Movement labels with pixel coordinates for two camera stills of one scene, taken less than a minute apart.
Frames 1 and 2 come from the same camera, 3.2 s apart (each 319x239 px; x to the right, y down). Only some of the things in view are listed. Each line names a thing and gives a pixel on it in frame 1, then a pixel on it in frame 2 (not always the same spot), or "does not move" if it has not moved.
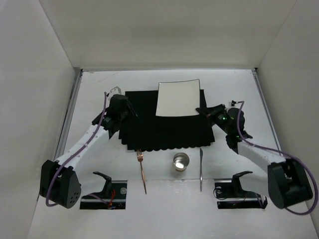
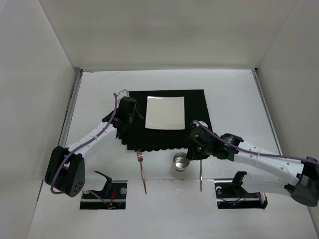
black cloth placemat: (146, 132) does not move
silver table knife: (201, 160) does not move
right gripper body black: (212, 112) -> (193, 153)
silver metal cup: (180, 161) does not move
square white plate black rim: (178, 98) -> (165, 113)
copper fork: (140, 157) does not move
